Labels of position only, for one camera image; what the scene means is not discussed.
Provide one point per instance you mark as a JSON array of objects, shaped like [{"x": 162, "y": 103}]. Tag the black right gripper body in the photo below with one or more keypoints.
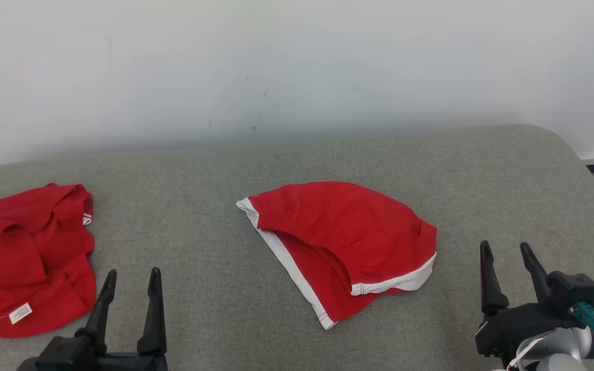
[{"x": 518, "y": 324}]

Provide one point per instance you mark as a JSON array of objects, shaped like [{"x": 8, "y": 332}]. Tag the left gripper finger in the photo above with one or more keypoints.
[
  {"x": 154, "y": 314},
  {"x": 103, "y": 309}
]

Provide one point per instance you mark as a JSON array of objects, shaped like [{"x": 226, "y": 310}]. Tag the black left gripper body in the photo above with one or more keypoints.
[{"x": 85, "y": 360}]

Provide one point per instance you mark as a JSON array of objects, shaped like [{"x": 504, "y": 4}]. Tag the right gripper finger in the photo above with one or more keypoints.
[
  {"x": 489, "y": 283},
  {"x": 537, "y": 273}
]

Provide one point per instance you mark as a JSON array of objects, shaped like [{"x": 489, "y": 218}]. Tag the red white-sleeved t-shirt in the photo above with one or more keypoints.
[{"x": 23, "y": 257}]

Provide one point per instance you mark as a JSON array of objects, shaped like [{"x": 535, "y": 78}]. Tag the red white-trimmed shorts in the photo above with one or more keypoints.
[{"x": 348, "y": 226}]

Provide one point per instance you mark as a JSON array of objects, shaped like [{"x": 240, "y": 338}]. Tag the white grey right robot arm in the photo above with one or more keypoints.
[{"x": 560, "y": 350}]

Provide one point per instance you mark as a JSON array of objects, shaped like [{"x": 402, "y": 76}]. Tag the grey fabric sofa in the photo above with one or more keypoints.
[{"x": 214, "y": 257}]

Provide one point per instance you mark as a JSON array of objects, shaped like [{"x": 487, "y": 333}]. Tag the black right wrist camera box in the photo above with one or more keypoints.
[{"x": 575, "y": 291}]

